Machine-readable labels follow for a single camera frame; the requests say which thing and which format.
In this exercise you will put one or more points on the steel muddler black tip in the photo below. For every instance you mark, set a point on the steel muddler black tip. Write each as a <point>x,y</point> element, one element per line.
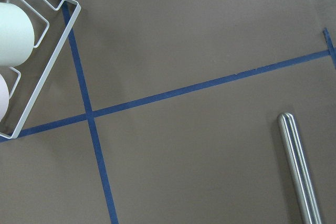
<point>299,169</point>

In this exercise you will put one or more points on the pale green cup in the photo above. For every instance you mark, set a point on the pale green cup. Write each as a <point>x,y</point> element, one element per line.
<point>17,35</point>

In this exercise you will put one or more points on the pale pink cup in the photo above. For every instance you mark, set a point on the pale pink cup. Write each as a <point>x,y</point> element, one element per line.
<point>4,97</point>

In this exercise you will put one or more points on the white wire cup rack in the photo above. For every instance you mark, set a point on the white wire cup rack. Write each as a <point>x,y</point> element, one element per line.
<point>52,22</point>

